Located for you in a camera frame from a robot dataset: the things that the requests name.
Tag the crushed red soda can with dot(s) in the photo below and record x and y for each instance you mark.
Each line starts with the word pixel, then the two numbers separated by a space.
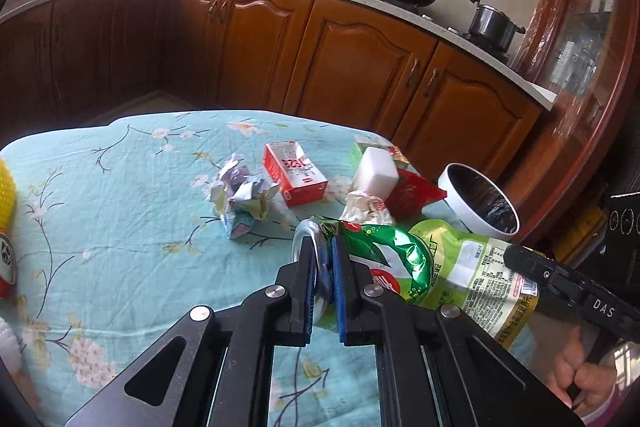
pixel 6 264

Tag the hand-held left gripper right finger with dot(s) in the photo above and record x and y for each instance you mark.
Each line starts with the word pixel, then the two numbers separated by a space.
pixel 341 297

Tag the steel stock pot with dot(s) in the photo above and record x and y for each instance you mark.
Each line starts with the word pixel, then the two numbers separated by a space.
pixel 492 24

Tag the wood framed glass door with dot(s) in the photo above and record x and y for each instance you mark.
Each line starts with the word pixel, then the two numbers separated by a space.
pixel 575 57

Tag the wooden base cabinets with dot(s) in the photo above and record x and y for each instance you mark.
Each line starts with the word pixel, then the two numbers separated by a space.
pixel 350 57

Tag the white foam block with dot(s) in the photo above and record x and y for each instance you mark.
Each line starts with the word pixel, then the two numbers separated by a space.
pixel 376 174

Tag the red foil wrapper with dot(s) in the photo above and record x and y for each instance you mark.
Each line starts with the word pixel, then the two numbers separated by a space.
pixel 412 194

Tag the printed paper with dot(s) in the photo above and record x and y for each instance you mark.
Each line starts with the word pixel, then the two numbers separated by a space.
pixel 242 197

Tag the person's right hand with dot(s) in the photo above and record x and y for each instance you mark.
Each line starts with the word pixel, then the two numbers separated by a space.
pixel 595 382

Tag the black gas stove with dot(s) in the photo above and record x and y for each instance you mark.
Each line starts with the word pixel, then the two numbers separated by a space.
pixel 487 44

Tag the red and white carton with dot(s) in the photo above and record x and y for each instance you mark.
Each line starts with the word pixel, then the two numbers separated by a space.
pixel 295 172

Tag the yellow-green snack bag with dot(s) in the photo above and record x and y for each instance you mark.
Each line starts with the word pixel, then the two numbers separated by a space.
pixel 480 272

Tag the crushed green soda can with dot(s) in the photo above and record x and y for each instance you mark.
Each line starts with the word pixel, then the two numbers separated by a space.
pixel 395 257

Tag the white tissue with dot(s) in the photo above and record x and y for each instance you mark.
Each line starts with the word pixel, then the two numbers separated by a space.
pixel 365 207

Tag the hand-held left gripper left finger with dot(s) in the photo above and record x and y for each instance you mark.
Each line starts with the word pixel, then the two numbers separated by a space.
pixel 309 297

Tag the yellow foam fruit net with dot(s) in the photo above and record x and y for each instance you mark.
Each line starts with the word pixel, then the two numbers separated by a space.
pixel 5 192

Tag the white foam fruit net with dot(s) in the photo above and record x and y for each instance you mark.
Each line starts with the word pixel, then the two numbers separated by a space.
pixel 9 344

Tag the white bin with black liner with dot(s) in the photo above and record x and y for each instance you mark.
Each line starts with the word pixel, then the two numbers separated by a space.
pixel 480 202

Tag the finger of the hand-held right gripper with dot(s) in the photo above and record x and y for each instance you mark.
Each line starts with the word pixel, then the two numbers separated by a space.
pixel 545 274

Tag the floral light blue tablecloth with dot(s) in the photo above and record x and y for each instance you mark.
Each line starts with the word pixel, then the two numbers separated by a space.
pixel 125 217

